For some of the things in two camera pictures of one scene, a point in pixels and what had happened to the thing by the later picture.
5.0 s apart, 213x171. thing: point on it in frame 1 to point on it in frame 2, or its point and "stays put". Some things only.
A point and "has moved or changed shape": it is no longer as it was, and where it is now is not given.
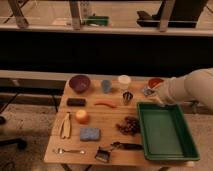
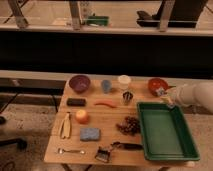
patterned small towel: x=148 y=91 has moved or changed shape
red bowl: x=154 y=82 stays put
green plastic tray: x=166 y=133 stays put
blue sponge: x=90 y=134 stays put
